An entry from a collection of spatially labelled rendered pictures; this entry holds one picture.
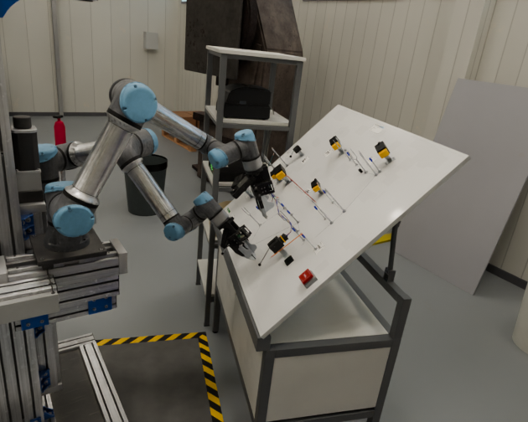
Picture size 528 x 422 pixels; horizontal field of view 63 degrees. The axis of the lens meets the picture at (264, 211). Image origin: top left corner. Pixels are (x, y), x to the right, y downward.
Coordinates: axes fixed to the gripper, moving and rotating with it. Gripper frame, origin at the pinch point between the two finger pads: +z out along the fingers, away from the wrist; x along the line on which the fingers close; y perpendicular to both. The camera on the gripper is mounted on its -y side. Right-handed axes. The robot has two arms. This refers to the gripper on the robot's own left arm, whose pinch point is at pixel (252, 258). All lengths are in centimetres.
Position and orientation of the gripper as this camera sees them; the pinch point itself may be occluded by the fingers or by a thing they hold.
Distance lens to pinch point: 186.4
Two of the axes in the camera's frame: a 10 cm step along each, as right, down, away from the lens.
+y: 5.3, -3.7, -7.6
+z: 6.7, 7.4, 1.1
